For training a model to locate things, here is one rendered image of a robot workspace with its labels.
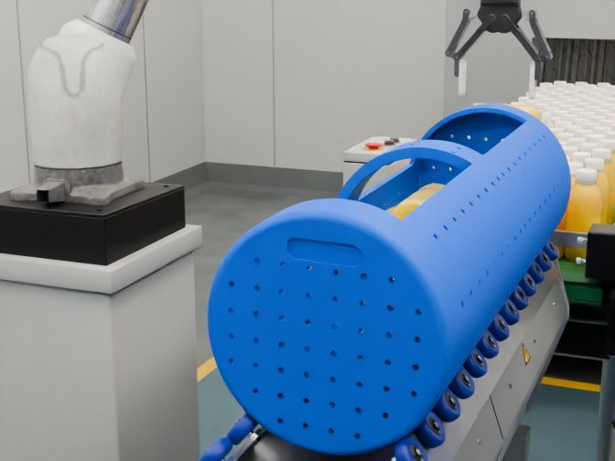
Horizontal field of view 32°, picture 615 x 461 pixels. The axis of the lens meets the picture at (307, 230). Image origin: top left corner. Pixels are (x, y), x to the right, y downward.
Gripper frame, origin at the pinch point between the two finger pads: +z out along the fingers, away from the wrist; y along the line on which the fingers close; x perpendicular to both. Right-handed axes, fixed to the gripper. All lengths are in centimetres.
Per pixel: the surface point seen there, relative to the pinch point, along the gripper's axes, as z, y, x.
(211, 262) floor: 124, -189, 251
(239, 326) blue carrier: 14, -7, -103
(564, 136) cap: 15.8, 6.9, 45.2
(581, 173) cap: 15.7, 16.5, 4.0
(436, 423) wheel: 27, 14, -94
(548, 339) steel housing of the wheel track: 38, 17, -29
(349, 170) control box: 17.5, -29.5, -1.3
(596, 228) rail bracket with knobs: 23.3, 21.2, -8.2
